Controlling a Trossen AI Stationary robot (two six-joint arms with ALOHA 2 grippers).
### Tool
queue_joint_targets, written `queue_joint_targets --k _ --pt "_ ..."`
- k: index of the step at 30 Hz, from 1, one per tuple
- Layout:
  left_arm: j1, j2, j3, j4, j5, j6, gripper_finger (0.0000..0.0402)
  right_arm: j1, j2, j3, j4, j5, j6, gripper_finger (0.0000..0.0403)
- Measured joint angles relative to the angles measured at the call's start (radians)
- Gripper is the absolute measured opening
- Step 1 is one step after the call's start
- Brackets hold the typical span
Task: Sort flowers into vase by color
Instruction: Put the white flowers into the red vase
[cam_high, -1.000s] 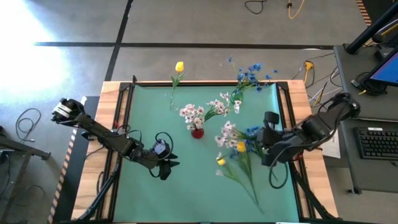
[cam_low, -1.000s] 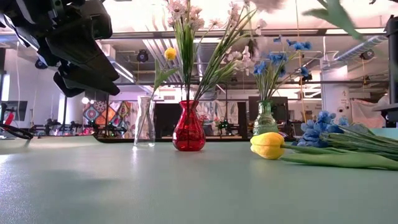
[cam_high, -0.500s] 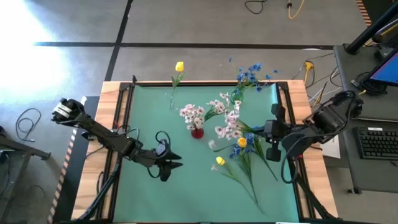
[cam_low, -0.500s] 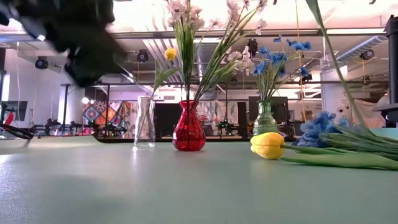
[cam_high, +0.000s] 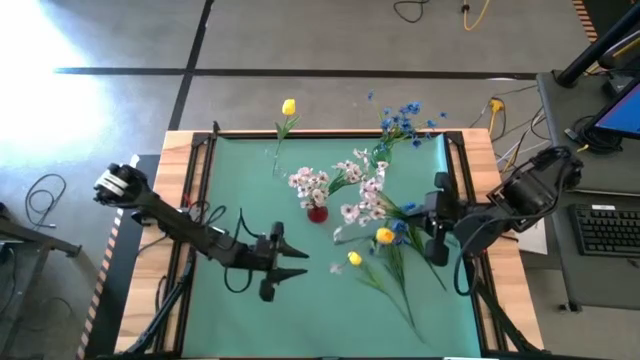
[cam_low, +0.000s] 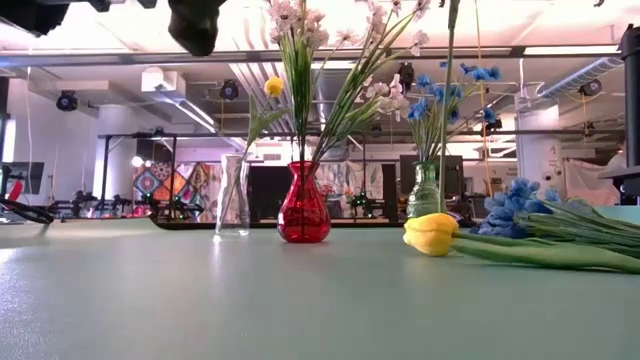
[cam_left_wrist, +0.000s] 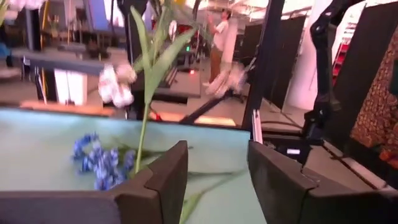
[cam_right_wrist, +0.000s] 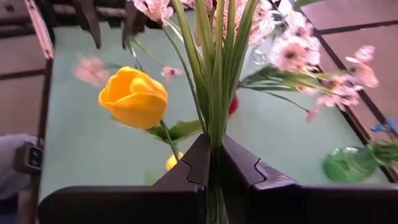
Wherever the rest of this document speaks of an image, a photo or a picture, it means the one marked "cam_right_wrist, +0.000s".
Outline grey rounded object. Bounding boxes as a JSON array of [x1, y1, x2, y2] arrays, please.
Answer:
[[0, 133, 41, 200]]

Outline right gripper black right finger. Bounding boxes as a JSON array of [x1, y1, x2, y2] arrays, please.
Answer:
[[221, 135, 398, 224]]

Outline red glass vase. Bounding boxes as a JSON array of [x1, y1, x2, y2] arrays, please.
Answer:
[[228, 95, 239, 116]]

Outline clear glass vase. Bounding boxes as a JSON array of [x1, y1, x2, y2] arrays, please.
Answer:
[[248, 40, 274, 68]]

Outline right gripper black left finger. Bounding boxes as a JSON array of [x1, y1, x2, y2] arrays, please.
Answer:
[[39, 134, 211, 224]]

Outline green glass vase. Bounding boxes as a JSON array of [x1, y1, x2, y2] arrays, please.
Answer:
[[322, 146, 379, 184]]

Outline yellow tulip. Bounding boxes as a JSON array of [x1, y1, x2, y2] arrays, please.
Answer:
[[98, 66, 203, 162], [143, 151, 185, 187]]

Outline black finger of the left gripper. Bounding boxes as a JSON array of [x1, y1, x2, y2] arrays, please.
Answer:
[[121, 0, 147, 49], [74, 0, 102, 49]]

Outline blue flower bunch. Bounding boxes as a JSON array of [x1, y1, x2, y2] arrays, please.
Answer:
[[368, 117, 398, 169]]

